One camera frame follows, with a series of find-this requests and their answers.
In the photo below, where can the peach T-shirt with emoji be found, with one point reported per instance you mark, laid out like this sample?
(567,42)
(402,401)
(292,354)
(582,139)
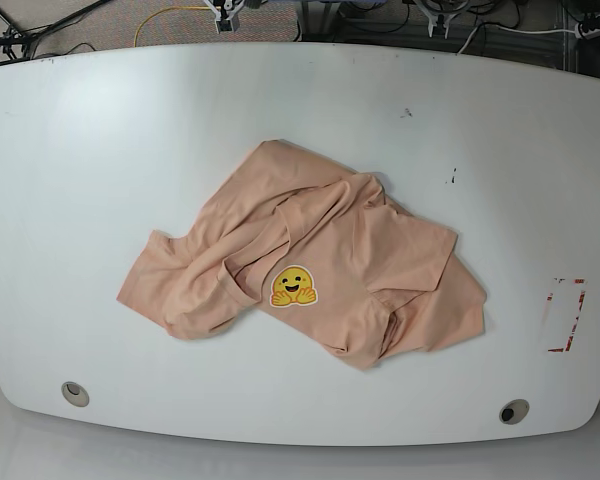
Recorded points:
(321,248)

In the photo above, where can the red tape rectangle marking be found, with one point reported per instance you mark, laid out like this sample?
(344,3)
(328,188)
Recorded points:
(561,315)

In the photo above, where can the left table grommet hole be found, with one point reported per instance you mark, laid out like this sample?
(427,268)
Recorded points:
(75,394)

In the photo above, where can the table grommet hole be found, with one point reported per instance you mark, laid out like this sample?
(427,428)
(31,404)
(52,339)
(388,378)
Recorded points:
(75,394)
(514,412)

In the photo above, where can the right table grommet hole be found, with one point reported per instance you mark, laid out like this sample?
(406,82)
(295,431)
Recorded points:
(514,412)

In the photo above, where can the black tripod legs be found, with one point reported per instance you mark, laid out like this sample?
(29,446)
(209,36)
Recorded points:
(18,44)

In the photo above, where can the white power strip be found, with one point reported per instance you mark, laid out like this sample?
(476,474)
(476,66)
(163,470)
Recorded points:
(588,27)

